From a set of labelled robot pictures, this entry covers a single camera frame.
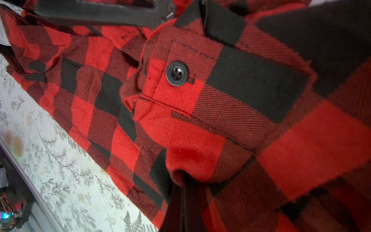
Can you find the red black plaid shirt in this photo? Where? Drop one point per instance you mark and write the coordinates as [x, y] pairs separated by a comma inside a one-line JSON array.
[[265, 104]]

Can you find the aluminium front rail frame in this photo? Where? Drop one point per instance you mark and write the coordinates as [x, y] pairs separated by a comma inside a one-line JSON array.
[[22, 208]]

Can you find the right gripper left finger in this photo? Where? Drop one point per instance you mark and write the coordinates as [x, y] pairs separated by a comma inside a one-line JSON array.
[[174, 218]]

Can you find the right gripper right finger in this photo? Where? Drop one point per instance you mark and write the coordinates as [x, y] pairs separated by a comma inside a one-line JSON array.
[[193, 221]]

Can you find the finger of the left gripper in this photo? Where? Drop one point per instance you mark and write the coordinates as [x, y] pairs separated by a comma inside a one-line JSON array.
[[88, 13]]

